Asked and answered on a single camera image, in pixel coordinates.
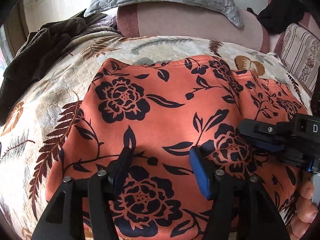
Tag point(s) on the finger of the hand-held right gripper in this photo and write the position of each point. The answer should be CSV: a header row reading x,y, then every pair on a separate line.
x,y
265,132

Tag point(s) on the purple cloth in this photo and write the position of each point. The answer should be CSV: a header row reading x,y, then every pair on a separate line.
x,y
107,21

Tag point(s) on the pink sofa armrest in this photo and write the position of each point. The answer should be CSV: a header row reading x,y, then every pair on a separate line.
x,y
187,20

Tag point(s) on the orange floral pants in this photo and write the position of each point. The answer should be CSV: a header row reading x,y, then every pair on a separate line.
x,y
162,125

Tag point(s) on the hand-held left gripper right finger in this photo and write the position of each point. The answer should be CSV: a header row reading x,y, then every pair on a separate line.
x,y
200,172

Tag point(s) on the black garment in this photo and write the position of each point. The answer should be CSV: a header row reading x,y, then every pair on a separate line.
x,y
280,15

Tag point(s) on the person's right hand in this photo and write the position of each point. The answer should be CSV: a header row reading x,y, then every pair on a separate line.
x,y
306,212

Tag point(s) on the leaf print blanket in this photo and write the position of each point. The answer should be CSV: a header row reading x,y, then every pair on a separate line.
x,y
45,92

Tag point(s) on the striped sofa back cushion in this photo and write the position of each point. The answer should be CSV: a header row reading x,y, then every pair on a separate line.
x,y
300,52

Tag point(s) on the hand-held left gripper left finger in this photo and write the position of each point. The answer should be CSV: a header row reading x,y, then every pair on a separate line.
x,y
122,165

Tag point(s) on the brown fleece garment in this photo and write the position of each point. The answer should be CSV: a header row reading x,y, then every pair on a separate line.
x,y
37,47

